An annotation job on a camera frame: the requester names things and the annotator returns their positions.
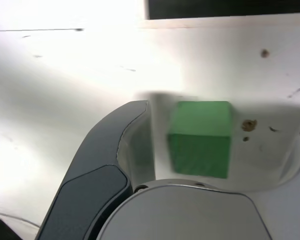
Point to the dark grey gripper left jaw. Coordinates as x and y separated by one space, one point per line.
95 160

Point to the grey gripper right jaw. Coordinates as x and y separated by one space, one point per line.
185 215

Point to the green cube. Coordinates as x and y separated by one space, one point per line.
200 140

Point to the black tape square outline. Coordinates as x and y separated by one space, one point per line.
215 10

